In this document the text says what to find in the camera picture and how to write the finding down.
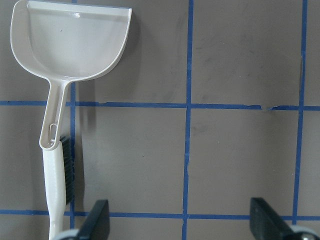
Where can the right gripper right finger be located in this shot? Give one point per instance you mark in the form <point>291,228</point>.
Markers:
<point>266,224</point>

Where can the beige dustpan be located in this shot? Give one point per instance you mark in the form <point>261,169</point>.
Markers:
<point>65,43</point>

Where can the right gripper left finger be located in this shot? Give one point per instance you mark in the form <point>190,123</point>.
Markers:
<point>97,223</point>

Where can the beige hand brush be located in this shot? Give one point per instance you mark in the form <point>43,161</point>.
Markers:
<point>59,183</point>

